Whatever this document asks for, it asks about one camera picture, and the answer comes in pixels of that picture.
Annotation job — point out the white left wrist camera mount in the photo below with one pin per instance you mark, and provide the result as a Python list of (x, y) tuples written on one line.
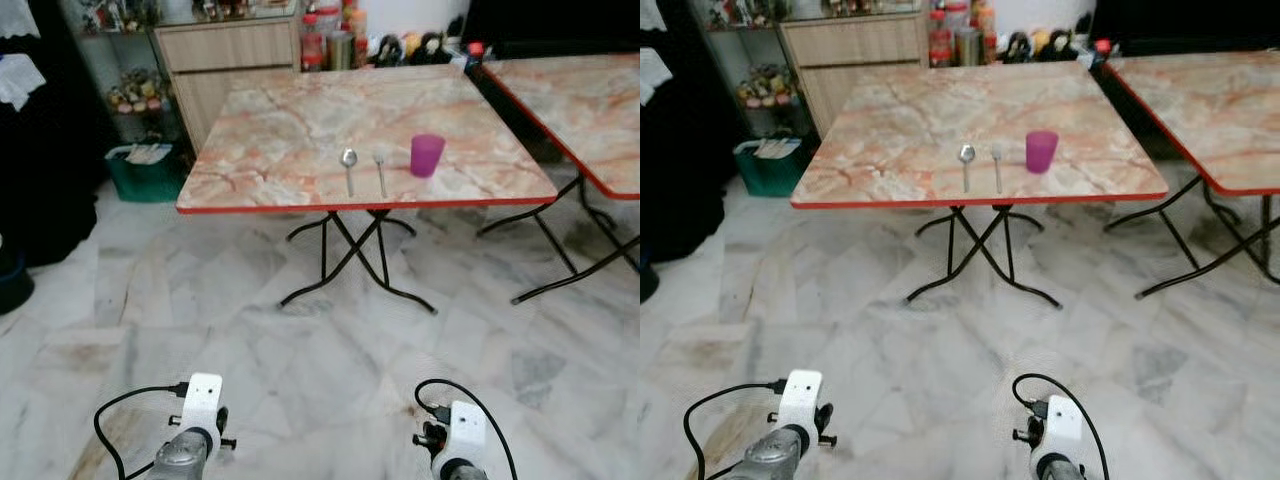
[(800, 397), (203, 400)]

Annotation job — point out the silver metal spoon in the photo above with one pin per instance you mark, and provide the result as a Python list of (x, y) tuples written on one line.
[(349, 158), (966, 153)]

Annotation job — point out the steel canister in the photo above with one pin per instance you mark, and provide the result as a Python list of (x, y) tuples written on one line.
[(967, 46), (340, 50)]

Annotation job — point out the purple plastic cup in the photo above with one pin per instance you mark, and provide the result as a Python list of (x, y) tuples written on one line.
[(427, 158), (1041, 153)]

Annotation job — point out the green plastic basket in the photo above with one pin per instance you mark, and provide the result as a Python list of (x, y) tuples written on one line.
[(765, 175), (145, 180)]

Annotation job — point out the marble top folding table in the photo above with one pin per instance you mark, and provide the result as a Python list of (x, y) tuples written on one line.
[(590, 110), (900, 125), (1220, 110), (290, 130)]

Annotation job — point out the red drink bottle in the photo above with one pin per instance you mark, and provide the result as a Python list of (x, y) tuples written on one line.
[(940, 42), (312, 45)]

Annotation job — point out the silver metal fork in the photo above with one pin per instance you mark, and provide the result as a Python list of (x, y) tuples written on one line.
[(380, 170), (998, 165)]

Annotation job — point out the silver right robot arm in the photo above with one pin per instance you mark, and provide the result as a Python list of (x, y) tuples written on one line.
[(462, 471), (1060, 468)]

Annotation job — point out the glass display shelf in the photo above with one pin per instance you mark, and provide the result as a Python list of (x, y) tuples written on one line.
[(765, 85), (135, 90)]

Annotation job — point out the white hanging cloth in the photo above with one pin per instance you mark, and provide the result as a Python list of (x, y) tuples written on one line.
[(18, 80)]

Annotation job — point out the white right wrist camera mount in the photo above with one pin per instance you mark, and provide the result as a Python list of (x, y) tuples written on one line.
[(1064, 425), (468, 430)]

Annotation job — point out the light wooden cabinet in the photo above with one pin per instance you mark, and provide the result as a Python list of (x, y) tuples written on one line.
[(850, 45), (225, 48)]

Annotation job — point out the red capped bottle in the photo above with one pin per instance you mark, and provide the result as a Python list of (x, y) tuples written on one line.
[(1101, 52), (475, 55)]

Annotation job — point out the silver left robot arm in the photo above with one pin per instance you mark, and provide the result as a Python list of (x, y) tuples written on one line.
[(772, 455), (182, 458)]

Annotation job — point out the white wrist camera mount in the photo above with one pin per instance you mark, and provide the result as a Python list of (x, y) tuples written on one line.
[(468, 430), (1064, 425), (800, 397), (203, 400)]

